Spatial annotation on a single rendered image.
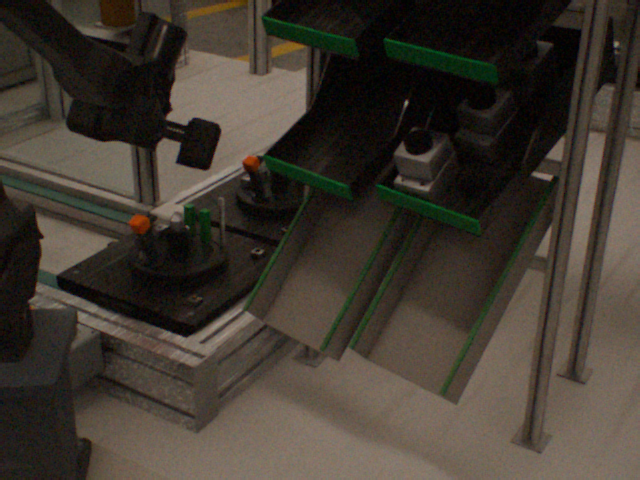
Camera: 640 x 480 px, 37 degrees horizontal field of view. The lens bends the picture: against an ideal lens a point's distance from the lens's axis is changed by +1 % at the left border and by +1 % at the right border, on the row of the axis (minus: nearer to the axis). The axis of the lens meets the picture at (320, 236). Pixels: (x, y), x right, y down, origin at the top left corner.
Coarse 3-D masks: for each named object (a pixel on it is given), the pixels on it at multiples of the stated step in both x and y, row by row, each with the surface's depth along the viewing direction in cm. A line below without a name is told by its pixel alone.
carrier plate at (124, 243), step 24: (120, 240) 141; (240, 240) 142; (96, 264) 135; (120, 264) 135; (240, 264) 135; (264, 264) 135; (72, 288) 131; (96, 288) 129; (120, 288) 129; (144, 288) 129; (168, 288) 129; (192, 288) 129; (216, 288) 129; (240, 288) 129; (144, 312) 125; (168, 312) 123; (192, 312) 123; (216, 312) 125
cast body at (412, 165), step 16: (416, 128) 101; (400, 144) 100; (416, 144) 98; (432, 144) 98; (448, 144) 99; (400, 160) 99; (416, 160) 98; (432, 160) 97; (448, 160) 101; (400, 176) 101; (416, 176) 100; (432, 176) 98; (448, 176) 101; (400, 192) 101; (416, 192) 100; (432, 192) 99
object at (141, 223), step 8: (136, 216) 125; (144, 216) 125; (152, 216) 127; (136, 224) 124; (144, 224) 125; (152, 224) 127; (136, 232) 125; (144, 232) 125; (144, 240) 127; (152, 240) 127; (144, 248) 128; (152, 248) 128; (152, 256) 129
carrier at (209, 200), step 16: (240, 176) 163; (272, 176) 152; (208, 192) 157; (224, 192) 157; (240, 192) 153; (272, 192) 153; (288, 192) 153; (304, 192) 153; (208, 208) 152; (240, 208) 152; (256, 208) 149; (272, 208) 148; (288, 208) 148; (240, 224) 147; (256, 224) 147; (272, 224) 147; (288, 224) 147; (256, 240) 144; (272, 240) 143
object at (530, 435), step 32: (608, 0) 94; (320, 64) 113; (576, 96) 98; (576, 128) 100; (608, 128) 115; (576, 160) 101; (608, 160) 117; (576, 192) 103; (608, 192) 118; (608, 224) 121; (544, 288) 109; (544, 320) 111; (576, 320) 128; (320, 352) 134; (544, 352) 112; (576, 352) 130; (544, 384) 114; (544, 416) 118; (544, 448) 118
